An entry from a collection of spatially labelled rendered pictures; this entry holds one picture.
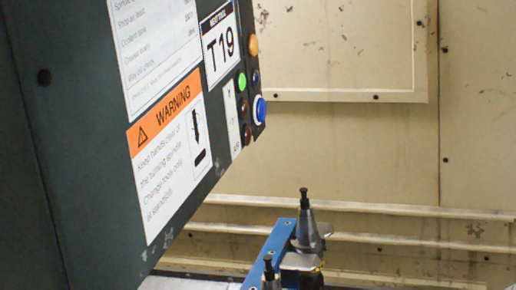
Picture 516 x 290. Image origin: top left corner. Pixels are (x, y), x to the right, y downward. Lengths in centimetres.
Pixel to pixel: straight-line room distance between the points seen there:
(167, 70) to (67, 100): 16
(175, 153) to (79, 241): 17
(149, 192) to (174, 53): 13
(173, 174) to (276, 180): 110
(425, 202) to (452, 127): 19
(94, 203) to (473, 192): 123
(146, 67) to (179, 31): 7
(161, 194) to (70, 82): 17
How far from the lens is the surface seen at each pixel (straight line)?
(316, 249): 137
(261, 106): 89
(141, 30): 63
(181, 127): 70
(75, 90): 54
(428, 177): 170
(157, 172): 66
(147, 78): 64
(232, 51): 82
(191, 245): 196
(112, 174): 59
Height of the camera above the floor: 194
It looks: 24 degrees down
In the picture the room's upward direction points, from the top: 6 degrees counter-clockwise
